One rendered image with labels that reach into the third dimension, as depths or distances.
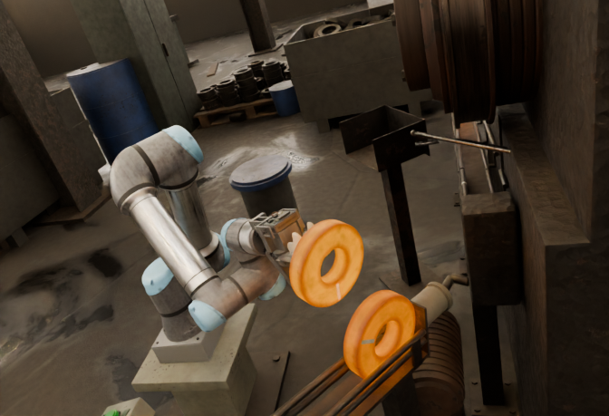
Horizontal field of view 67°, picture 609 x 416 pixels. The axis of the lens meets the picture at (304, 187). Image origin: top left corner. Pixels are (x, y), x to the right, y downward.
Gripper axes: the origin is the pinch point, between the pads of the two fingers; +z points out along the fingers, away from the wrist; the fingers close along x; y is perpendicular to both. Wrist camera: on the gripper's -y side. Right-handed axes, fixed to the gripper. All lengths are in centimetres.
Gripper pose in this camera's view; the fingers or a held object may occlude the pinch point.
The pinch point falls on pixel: (325, 255)
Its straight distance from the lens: 81.3
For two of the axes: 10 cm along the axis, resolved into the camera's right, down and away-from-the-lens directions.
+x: 7.2, -4.7, 5.1
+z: 5.6, -0.3, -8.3
